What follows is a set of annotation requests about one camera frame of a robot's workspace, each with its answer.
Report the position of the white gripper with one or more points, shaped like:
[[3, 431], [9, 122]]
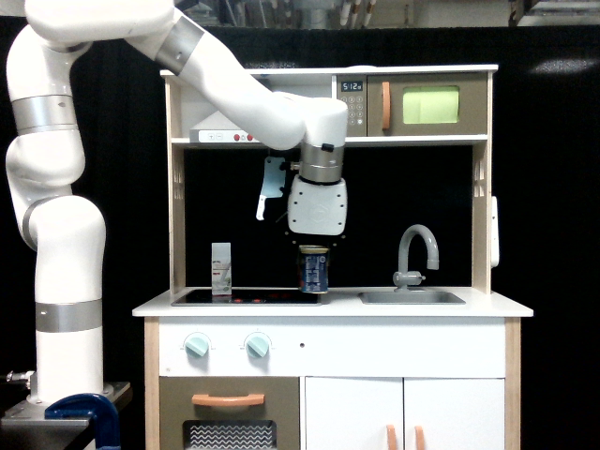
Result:
[[317, 209]]

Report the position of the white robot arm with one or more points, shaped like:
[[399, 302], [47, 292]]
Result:
[[67, 231]]

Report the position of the blue spam can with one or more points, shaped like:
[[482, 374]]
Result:
[[313, 269]]

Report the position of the right mint stove knob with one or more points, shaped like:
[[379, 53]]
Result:
[[257, 345]]

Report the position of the wooden toy kitchen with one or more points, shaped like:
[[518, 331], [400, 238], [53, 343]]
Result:
[[342, 337]]

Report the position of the left white cabinet door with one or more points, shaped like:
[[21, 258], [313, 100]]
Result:
[[354, 413]]

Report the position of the toy microwave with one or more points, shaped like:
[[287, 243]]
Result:
[[427, 104]]

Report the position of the white cabinet door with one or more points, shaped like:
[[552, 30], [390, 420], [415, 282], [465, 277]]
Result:
[[354, 413], [454, 413]]

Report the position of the grey toy sink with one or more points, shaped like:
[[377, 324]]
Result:
[[408, 297]]

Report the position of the black toy stovetop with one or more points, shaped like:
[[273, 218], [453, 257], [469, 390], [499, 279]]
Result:
[[249, 297]]

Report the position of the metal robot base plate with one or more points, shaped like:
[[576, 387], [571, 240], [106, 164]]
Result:
[[30, 412]]

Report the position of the left mint stove knob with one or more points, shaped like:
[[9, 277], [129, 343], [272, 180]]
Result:
[[197, 345]]

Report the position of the toy oven door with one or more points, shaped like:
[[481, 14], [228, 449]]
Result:
[[229, 413]]

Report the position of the right white cabinet door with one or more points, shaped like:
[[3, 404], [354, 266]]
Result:
[[454, 413]]

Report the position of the toy cleaver knife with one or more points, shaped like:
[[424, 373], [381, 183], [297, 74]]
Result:
[[274, 176]]

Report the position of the small white carton box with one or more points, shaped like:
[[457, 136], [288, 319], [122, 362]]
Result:
[[221, 263]]

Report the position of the blue clamp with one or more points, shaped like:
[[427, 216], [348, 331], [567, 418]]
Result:
[[100, 411]]

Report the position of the grey range hood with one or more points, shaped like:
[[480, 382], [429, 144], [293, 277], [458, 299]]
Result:
[[216, 128]]

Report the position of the mint stove knob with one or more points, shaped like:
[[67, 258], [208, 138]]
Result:
[[197, 345], [257, 345]]

